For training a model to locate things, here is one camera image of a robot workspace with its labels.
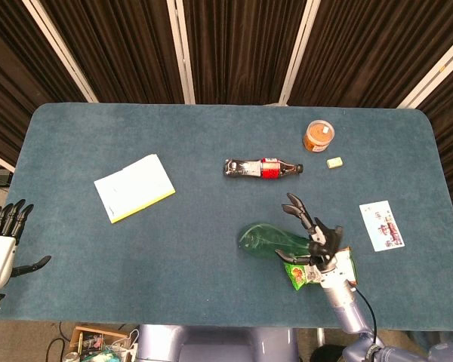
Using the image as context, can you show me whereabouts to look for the orange round plastic jar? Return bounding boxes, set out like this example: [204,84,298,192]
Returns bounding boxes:
[302,119,335,154]

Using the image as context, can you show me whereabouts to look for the white notepad with yellow edge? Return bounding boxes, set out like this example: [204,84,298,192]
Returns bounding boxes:
[94,153,177,225]

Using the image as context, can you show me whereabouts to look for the cola bottle with red label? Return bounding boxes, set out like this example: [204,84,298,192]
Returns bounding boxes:
[223,158,305,179]

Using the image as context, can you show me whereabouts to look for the blue carpet table mat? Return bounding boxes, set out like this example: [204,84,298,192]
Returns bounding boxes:
[0,103,453,333]

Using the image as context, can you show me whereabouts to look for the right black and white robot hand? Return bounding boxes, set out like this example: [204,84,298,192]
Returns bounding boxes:
[274,192,358,290]

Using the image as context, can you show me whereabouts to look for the white cable bundle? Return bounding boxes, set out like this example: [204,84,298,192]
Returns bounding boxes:
[111,327,140,362]

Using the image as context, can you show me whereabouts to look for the cardboard box with clutter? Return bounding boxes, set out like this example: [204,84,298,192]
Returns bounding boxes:
[68,326,131,362]

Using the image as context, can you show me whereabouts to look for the printed photo card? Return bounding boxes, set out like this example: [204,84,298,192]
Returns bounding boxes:
[359,200,405,253]

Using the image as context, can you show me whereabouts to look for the black floor cable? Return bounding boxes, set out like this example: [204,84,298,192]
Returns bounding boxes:
[45,322,67,362]

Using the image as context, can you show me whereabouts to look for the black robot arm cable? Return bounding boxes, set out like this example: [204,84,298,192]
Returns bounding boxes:
[349,284,378,342]

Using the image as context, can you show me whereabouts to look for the green transparent spray bottle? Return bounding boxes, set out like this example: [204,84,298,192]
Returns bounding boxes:
[237,221,343,265]

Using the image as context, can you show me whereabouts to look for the green and white snack bag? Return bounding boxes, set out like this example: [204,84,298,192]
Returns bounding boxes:
[283,246,359,292]

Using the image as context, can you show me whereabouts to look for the purple robot base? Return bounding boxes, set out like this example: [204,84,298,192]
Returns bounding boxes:
[135,324,299,362]

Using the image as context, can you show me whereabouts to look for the dark brown curtain panel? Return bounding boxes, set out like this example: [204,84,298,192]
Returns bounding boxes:
[183,0,310,105]
[0,0,88,167]
[288,0,453,109]
[418,63,453,219]
[39,0,186,105]

